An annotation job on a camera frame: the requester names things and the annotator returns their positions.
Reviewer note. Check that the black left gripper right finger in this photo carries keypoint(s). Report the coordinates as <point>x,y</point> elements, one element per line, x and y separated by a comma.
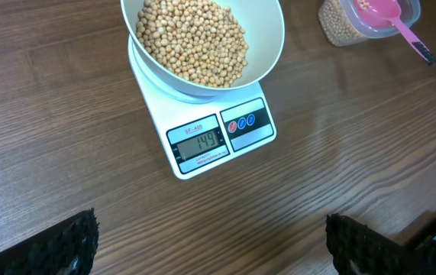
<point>357,249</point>

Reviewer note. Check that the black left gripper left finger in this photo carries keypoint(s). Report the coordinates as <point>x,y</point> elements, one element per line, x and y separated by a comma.
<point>68,247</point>

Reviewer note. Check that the pink plastic measuring scoop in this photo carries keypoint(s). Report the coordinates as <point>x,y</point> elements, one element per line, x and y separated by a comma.
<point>390,10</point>

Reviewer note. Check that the white digital kitchen scale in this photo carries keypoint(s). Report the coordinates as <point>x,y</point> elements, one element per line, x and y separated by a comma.
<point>199,133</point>

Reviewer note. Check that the soybeans in white bowl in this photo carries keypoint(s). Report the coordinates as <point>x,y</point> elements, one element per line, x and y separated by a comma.
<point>197,40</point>

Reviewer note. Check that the white bowl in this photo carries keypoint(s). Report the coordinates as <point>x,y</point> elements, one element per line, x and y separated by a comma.
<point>264,32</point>

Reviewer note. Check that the clear plastic bean container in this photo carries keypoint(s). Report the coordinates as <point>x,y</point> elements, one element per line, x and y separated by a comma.
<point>377,28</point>

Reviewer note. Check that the pile of soybeans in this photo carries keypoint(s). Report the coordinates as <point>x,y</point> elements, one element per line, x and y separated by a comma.
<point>337,27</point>

